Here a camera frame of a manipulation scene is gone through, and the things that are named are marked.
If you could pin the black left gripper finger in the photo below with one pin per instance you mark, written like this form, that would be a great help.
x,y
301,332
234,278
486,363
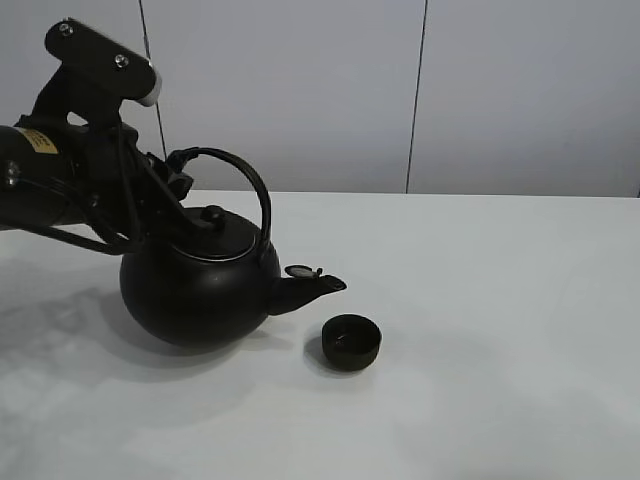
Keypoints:
x,y
171,172

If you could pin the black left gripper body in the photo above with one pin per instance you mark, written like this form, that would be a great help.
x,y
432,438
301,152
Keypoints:
x,y
123,200

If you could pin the black round teapot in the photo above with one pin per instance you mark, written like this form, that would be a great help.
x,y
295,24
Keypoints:
x,y
222,282

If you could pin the small black teacup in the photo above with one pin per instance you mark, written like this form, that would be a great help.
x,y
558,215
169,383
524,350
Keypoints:
x,y
350,342

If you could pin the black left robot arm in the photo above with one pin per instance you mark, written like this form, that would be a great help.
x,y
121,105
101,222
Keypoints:
x,y
39,168

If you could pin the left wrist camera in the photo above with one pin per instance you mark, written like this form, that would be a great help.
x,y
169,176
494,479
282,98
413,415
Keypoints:
x,y
96,74

